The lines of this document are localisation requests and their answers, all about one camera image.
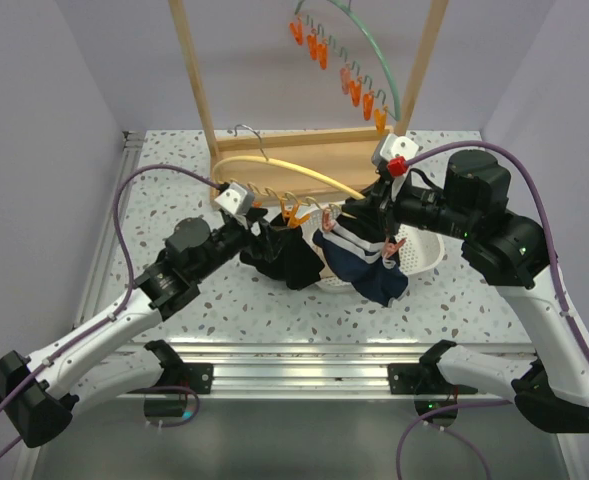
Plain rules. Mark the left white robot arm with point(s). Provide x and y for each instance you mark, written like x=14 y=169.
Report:
x=40 y=393

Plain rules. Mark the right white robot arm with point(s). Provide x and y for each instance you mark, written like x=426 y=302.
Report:
x=513 y=254

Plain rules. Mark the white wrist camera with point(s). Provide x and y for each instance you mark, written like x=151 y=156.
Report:
x=235 y=199
x=391 y=158

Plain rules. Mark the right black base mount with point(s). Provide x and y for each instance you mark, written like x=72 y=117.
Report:
x=425 y=385

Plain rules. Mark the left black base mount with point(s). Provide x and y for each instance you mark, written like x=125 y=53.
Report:
x=175 y=398

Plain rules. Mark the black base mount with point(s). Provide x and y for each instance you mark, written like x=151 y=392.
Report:
x=175 y=398
x=425 y=385

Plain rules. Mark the green clip hanger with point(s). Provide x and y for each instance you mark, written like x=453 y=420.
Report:
x=369 y=45

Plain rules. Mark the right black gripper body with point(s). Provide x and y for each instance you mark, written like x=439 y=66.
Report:
x=397 y=212

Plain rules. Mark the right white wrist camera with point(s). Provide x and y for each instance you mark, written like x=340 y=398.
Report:
x=391 y=158

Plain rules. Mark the wooden drying rack frame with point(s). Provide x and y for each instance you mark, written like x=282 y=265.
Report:
x=408 y=96

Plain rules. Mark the white perforated plastic basket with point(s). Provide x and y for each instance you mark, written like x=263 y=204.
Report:
x=422 y=251

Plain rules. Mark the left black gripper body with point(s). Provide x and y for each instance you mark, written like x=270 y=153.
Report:
x=259 y=246

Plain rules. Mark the navy blue underwear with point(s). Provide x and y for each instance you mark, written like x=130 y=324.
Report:
x=362 y=255

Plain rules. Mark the black sock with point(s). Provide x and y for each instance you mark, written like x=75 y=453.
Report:
x=297 y=265

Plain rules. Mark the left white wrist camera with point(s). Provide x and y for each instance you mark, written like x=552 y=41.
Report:
x=235 y=199

